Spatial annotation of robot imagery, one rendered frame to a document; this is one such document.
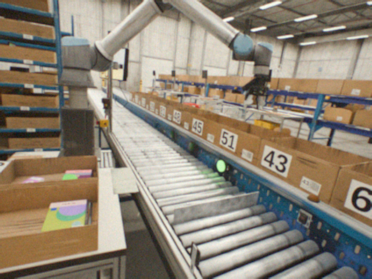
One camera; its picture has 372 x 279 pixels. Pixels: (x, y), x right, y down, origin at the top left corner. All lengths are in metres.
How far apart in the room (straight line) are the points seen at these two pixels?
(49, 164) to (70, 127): 0.27
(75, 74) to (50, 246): 0.94
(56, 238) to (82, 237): 0.07
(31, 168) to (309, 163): 1.32
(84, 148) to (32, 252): 0.81
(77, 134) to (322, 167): 1.30
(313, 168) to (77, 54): 1.34
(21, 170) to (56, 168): 0.15
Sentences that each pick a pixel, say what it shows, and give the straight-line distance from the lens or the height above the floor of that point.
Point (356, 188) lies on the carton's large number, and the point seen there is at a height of 0.99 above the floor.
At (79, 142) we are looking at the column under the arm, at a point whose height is 0.87.
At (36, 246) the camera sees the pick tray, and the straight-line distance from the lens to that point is 0.78.
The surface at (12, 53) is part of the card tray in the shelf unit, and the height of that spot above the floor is 1.38.
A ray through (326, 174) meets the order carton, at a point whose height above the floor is 1.00.
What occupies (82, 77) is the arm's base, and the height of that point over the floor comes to 1.27.
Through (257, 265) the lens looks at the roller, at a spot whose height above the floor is 0.75.
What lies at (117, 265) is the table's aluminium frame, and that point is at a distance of 0.85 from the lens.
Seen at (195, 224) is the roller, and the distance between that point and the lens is 0.92.
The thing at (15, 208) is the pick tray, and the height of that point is 0.77.
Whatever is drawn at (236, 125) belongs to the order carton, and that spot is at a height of 1.03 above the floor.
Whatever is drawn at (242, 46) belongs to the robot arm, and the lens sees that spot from 1.17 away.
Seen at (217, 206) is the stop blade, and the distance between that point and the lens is 0.99.
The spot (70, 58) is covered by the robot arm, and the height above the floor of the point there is 1.36.
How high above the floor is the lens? 1.29
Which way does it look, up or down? 15 degrees down
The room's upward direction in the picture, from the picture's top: 6 degrees clockwise
